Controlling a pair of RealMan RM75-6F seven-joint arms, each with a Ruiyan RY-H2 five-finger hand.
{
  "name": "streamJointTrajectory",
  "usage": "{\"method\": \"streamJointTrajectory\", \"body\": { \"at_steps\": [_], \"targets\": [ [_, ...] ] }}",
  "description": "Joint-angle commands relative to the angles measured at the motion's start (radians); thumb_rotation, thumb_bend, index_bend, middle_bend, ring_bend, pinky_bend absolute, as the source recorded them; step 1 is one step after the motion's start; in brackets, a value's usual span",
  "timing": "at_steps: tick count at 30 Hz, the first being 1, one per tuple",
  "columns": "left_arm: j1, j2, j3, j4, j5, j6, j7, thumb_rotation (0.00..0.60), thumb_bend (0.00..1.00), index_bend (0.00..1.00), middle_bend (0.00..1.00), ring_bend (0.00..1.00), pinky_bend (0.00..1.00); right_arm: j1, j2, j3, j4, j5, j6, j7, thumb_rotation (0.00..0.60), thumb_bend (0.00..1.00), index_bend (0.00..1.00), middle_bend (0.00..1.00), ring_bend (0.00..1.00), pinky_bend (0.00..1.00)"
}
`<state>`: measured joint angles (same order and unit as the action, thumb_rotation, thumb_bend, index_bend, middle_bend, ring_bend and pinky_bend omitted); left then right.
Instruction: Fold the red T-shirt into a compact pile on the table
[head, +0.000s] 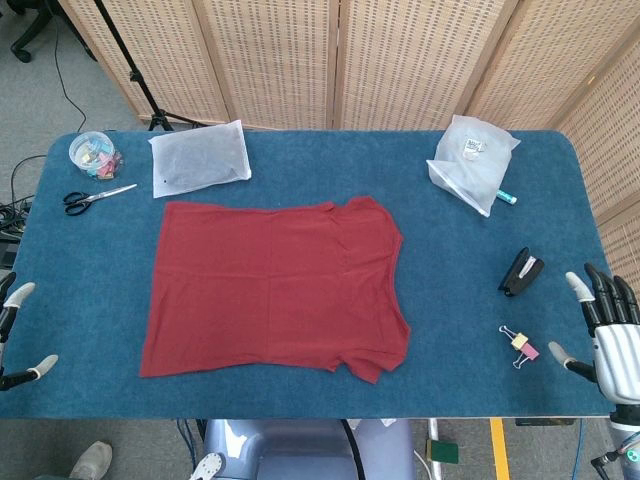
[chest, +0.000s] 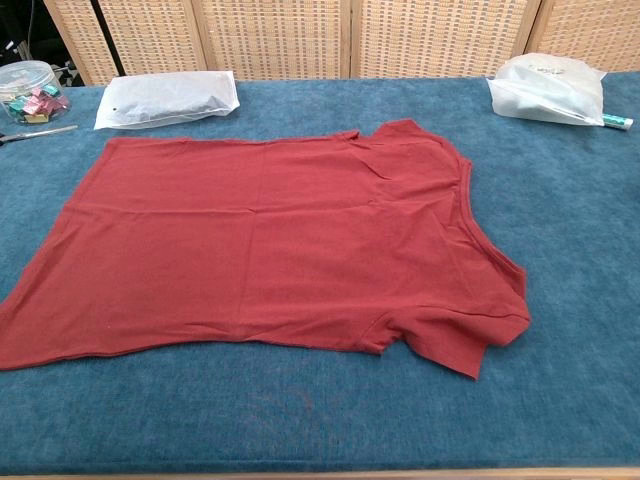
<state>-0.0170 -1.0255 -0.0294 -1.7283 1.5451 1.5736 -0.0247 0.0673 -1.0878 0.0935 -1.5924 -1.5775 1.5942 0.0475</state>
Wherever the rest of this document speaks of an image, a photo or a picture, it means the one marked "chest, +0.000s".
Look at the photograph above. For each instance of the crumpled white zip bag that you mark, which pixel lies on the crumpled white zip bag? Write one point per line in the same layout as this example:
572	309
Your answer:
545	90

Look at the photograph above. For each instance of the white plastic bag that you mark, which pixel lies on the white plastic bag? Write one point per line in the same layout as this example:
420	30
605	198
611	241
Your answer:
165	97

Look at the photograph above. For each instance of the rattan folding screen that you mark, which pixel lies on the rattan folding screen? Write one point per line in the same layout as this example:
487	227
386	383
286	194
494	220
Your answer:
275	35

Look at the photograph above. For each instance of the red T-shirt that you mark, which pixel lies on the red T-shirt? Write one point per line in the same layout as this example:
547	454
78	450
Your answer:
250	240

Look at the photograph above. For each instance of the blue carpet table cover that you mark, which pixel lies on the blue carpet table cover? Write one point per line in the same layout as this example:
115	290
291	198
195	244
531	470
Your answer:
350	415

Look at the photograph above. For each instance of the clear jar of clips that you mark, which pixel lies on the clear jar of clips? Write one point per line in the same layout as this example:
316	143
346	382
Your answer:
30	85

